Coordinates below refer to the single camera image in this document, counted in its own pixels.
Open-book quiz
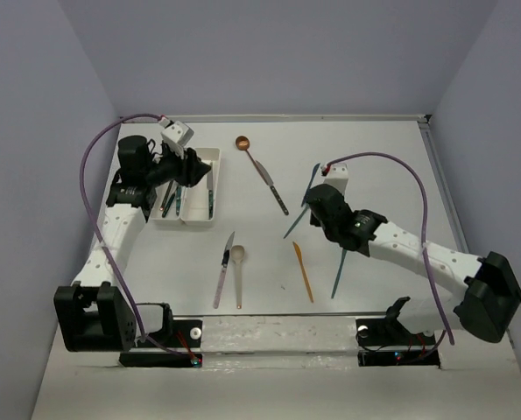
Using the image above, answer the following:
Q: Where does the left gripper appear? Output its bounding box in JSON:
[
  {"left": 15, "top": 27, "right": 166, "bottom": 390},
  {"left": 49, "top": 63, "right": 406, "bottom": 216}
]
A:
[{"left": 143, "top": 143, "right": 209, "bottom": 188}]

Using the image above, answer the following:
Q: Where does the steel knife green handle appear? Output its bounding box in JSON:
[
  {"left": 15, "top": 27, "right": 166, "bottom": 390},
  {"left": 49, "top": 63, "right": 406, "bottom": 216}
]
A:
[{"left": 207, "top": 171, "right": 215, "bottom": 220}]

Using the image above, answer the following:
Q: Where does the silver spoon green handle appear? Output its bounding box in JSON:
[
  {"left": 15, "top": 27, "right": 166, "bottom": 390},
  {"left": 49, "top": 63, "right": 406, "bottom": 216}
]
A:
[{"left": 175, "top": 185, "right": 183, "bottom": 217}]

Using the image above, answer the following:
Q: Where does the gold spoon teal handle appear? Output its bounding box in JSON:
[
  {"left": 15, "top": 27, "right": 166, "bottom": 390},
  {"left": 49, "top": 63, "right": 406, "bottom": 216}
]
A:
[{"left": 161, "top": 187, "right": 177, "bottom": 218}]

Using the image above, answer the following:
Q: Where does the steel knife pink handle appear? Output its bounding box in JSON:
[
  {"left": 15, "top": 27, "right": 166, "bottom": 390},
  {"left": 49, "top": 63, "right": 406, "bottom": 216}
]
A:
[{"left": 213, "top": 232, "right": 236, "bottom": 309}]

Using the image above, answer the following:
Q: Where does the beige plastic spoon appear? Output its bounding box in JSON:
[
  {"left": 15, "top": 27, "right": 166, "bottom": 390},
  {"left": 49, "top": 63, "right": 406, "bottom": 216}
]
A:
[{"left": 230, "top": 245, "right": 245, "bottom": 310}]

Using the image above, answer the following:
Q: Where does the blue plastic knife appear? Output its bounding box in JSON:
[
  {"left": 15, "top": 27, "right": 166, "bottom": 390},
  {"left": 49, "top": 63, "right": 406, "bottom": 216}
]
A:
[{"left": 301, "top": 163, "right": 320, "bottom": 207}]

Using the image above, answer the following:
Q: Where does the orange plastic knife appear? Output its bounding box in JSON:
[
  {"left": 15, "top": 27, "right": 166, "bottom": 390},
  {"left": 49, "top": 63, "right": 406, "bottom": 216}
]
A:
[{"left": 292, "top": 241, "right": 314, "bottom": 304}]

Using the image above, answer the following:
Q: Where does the teal plastic knife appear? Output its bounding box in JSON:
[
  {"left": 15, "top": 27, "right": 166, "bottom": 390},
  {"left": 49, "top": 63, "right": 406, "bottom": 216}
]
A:
[{"left": 331, "top": 248, "right": 348, "bottom": 299}]

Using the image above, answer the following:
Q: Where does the black spoon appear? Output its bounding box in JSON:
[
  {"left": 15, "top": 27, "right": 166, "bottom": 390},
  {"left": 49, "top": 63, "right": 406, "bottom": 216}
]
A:
[{"left": 159, "top": 181, "right": 176, "bottom": 212}]

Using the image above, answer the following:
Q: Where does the teal plastic spoon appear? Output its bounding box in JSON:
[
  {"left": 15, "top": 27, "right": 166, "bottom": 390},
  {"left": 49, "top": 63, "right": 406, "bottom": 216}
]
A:
[{"left": 283, "top": 205, "right": 309, "bottom": 239}]

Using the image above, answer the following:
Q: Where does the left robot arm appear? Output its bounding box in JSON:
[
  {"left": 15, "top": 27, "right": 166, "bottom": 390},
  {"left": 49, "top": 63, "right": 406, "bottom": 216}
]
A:
[{"left": 53, "top": 135, "right": 212, "bottom": 352}]

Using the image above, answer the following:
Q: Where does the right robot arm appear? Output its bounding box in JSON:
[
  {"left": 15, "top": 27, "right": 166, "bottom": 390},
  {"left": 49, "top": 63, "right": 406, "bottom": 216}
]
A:
[{"left": 306, "top": 184, "right": 521, "bottom": 343}]

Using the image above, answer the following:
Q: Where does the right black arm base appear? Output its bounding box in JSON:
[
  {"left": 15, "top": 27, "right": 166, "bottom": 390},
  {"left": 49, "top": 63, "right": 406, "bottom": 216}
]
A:
[{"left": 356, "top": 318, "right": 441, "bottom": 368}]

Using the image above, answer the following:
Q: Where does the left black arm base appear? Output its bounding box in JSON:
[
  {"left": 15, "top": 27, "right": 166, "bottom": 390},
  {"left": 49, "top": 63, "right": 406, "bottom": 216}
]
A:
[{"left": 118, "top": 318, "right": 203, "bottom": 368}]

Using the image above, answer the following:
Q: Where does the white right utensil tray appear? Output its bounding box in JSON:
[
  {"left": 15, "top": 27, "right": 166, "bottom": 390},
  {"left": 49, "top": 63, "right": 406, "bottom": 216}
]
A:
[{"left": 182, "top": 148, "right": 222, "bottom": 228}]

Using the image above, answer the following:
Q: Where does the white utensil tray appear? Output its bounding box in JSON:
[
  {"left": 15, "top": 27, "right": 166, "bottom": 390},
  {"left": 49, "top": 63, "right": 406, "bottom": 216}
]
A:
[
  {"left": 150, "top": 183, "right": 187, "bottom": 226},
  {"left": 182, "top": 148, "right": 222, "bottom": 228}
]

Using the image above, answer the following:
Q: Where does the white left utensil tray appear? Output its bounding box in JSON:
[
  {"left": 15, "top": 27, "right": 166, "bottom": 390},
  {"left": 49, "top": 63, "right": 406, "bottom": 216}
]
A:
[{"left": 150, "top": 183, "right": 187, "bottom": 226}]

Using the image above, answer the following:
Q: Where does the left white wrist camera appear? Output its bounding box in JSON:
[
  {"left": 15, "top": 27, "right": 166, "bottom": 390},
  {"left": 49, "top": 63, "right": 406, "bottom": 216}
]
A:
[{"left": 161, "top": 121, "right": 194, "bottom": 155}]

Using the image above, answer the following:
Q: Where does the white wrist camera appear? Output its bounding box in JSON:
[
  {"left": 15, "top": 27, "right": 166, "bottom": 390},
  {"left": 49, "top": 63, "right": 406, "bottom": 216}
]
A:
[
  {"left": 323, "top": 163, "right": 349, "bottom": 194},
  {"left": 161, "top": 121, "right": 194, "bottom": 155}
]

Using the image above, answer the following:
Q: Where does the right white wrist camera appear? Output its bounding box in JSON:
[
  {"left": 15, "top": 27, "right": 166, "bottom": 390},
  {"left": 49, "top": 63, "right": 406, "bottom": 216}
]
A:
[{"left": 323, "top": 163, "right": 349, "bottom": 194}]

